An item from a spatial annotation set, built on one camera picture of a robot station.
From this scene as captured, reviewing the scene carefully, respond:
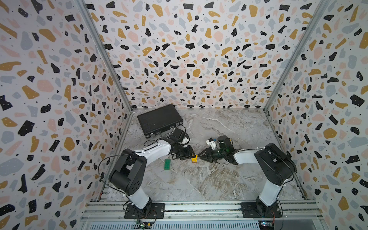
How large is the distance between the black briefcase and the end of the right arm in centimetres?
33

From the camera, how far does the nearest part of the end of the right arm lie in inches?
29.9

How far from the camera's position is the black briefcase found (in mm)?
1033

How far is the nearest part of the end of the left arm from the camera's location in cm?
71

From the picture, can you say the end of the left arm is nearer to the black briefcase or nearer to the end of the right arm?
the end of the right arm

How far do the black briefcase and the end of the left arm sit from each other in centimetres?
30
